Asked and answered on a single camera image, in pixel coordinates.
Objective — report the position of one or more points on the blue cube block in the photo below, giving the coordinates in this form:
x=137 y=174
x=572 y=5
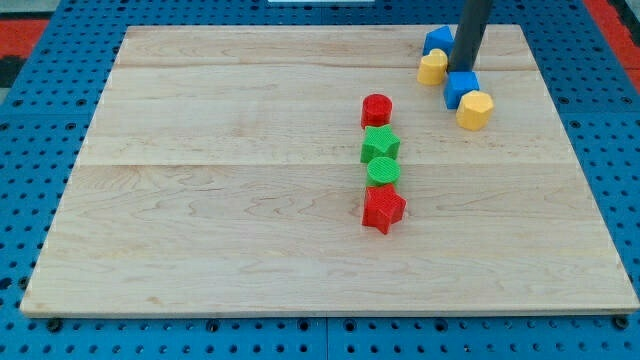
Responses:
x=457 y=85

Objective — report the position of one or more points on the green cylinder block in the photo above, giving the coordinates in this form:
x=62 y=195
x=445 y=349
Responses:
x=381 y=171

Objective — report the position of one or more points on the red star block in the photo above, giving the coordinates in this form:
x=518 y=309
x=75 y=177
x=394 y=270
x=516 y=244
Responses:
x=383 y=207

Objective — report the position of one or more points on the green star block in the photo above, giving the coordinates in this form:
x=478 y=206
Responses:
x=379 y=141

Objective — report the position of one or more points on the red cylinder block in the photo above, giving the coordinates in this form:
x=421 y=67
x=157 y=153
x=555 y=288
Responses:
x=376 y=110

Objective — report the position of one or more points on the light wooden board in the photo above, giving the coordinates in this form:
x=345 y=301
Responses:
x=220 y=177

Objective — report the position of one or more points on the yellow heart block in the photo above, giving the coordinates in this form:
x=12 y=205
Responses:
x=432 y=68

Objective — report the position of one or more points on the yellow hexagon block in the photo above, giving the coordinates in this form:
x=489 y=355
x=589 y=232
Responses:
x=474 y=110

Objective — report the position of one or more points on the blue pentagon block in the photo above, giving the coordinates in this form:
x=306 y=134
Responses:
x=441 y=38

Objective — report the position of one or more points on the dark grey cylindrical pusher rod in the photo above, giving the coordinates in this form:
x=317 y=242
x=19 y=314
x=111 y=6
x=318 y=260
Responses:
x=469 y=35

